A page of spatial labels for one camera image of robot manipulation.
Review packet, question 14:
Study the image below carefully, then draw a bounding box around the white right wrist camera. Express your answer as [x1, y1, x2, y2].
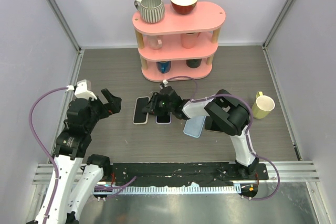
[160, 79, 169, 89]

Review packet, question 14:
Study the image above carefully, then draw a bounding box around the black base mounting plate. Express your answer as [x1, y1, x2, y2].
[112, 162, 269, 187]

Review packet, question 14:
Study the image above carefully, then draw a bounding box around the pink three-tier shelf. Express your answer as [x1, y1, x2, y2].
[132, 2, 226, 82]

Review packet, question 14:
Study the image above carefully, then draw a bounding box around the light blue phone case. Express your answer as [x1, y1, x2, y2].
[183, 116, 206, 138]

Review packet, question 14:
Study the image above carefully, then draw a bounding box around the blue mug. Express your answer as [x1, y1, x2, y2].
[156, 61, 171, 74]

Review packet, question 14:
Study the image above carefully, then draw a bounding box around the aluminium front rail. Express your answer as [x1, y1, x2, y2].
[33, 160, 320, 184]

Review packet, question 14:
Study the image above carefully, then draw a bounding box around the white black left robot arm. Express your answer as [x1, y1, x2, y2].
[32, 86, 122, 223]

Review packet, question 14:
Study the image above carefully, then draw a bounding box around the red white bowl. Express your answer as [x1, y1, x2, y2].
[170, 0, 198, 15]

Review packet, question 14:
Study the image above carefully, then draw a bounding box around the yellow mug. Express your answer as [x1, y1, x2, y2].
[251, 91, 275, 119]

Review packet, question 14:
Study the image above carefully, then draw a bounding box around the grey striped mug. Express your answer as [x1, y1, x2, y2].
[134, 0, 165, 24]

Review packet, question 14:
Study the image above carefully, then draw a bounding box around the pale pink mug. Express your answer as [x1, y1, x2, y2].
[146, 36, 162, 50]

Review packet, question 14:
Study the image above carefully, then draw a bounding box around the beige phone case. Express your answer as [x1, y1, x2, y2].
[132, 96, 150, 125]

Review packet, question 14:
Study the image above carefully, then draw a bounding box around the pink cup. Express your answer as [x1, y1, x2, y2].
[181, 33, 201, 49]

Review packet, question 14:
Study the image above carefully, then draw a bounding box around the white slotted cable duct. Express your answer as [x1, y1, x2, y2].
[94, 184, 242, 195]

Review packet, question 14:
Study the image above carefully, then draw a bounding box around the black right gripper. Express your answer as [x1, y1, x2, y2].
[142, 92, 174, 117]

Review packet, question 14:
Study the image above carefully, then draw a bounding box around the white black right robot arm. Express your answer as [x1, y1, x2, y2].
[142, 86, 259, 179]

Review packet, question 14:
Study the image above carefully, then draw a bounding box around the lavender phone case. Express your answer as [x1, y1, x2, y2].
[155, 115, 172, 125]

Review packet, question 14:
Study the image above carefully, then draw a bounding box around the black gold smartphone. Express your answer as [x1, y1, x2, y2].
[205, 117, 222, 132]

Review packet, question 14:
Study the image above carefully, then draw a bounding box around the black cup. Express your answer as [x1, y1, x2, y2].
[186, 59, 202, 69]

